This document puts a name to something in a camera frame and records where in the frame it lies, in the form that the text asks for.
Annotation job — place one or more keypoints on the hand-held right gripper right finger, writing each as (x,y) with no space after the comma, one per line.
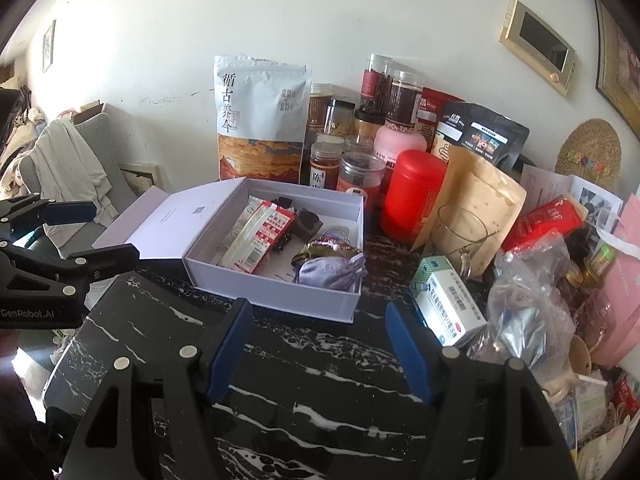
(410,355)

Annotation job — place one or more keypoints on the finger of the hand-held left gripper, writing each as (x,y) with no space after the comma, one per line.
(70,212)
(110,257)

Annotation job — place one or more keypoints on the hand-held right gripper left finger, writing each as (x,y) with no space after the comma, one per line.
(227,350)

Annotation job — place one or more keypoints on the white gift box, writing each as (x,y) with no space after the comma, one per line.
(165,225)

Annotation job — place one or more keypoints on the white printed bread packet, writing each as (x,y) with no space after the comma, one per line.
(235,245)

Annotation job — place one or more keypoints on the red white seasoning packet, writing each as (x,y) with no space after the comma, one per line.
(265,235)

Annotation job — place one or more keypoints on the red gold snack packet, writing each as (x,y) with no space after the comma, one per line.
(325,250)

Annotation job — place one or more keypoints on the pale grey garment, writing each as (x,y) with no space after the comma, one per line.
(70,170)

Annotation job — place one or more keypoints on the grey armchair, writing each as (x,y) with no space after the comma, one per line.
(107,170)

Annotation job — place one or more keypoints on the white blue medicine box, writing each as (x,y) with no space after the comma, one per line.
(445,305)

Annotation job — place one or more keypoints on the glass mug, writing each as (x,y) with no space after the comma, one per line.
(460,240)

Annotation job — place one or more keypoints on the clear plastic bag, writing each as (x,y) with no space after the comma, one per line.
(530,310)

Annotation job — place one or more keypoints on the red canister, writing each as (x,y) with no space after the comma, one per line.
(412,195)

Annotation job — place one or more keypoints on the cream ceramic bottle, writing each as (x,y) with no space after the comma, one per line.
(570,365)

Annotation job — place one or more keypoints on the kraft paper pouch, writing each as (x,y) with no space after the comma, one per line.
(490,195)

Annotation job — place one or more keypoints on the clear jar orange label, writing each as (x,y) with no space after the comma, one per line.
(360,180)

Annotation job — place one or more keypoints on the gold lidded jar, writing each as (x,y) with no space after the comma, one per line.
(574,272)

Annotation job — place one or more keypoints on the pink lidded jar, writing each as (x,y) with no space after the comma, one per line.
(400,145)

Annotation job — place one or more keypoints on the large white printed pouch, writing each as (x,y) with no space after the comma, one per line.
(260,110)

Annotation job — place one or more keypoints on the toothpick holder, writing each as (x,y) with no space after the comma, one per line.
(600,260)

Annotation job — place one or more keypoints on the white paper sheet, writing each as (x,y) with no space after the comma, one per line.
(545,182)

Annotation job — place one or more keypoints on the pink paper bag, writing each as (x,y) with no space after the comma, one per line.
(622,300)

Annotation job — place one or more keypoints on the small yellow lidded jar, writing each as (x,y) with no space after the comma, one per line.
(369,125)

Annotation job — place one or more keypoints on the black pouch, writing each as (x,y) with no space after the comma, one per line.
(485,132)

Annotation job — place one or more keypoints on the printed photo paper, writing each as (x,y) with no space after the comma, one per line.
(597,202)

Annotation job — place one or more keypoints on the red pouch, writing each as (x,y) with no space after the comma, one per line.
(435,110)

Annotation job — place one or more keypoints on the black lidded clear jar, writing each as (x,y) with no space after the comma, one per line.
(341,117)

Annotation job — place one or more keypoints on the clear jar brown contents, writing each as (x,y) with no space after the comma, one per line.
(317,110)

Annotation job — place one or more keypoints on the tall jar dark contents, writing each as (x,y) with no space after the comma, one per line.
(404,100)

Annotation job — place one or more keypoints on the woven straw fan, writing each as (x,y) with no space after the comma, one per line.
(587,152)

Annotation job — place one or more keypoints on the tall jar red label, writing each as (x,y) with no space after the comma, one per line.
(375,85)

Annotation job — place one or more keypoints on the white wooden frame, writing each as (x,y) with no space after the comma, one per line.
(142,177)

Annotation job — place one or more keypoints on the small wall picture frame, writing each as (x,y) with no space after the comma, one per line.
(48,45)

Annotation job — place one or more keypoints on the gold framed wall panel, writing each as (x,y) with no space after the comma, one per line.
(537,42)

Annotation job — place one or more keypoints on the dark framed wall picture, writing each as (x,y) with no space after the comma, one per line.
(620,60)

